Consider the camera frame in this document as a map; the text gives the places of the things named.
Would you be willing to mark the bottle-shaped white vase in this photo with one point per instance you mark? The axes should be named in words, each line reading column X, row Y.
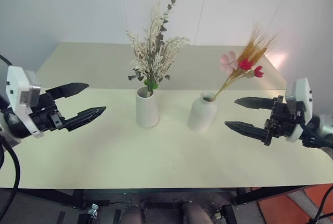
column 201, row 116

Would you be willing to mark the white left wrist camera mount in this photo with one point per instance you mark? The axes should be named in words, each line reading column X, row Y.
column 16, row 86

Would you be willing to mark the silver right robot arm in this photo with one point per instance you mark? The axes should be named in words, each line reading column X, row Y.
column 326, row 125

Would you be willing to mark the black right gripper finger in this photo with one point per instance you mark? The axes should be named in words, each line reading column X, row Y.
column 247, row 130
column 256, row 103

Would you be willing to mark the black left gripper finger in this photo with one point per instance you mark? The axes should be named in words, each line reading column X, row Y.
column 86, row 116
column 69, row 89

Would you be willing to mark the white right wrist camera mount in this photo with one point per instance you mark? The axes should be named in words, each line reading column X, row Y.
column 304, row 91

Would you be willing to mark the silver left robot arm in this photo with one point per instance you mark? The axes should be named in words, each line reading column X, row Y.
column 13, row 126

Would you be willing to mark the tapered white vase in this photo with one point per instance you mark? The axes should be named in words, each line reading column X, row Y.
column 147, row 111

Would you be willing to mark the small silver metal clamp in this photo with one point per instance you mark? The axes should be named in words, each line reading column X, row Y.
column 93, row 209

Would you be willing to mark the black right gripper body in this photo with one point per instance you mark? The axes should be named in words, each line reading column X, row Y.
column 282, row 120

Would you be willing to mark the white dried flower bouquet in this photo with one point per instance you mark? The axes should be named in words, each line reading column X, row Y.
column 153, row 52

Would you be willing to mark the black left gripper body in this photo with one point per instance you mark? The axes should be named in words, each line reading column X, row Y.
column 45, row 116

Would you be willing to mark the black metal table frame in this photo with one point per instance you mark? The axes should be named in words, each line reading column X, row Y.
column 265, row 195

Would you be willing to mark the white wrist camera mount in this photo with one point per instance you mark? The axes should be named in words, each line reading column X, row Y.
column 304, row 91
column 16, row 86

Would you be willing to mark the wheat bouquet with red flowers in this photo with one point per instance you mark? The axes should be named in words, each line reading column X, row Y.
column 256, row 50

